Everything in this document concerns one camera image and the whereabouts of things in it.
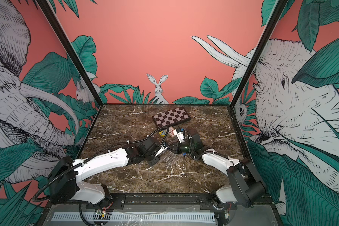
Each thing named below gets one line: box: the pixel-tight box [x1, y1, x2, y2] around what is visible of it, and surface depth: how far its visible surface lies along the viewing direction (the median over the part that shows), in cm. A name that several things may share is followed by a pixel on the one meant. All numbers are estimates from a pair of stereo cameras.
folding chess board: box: [152, 106, 192, 129], surface depth 111 cm
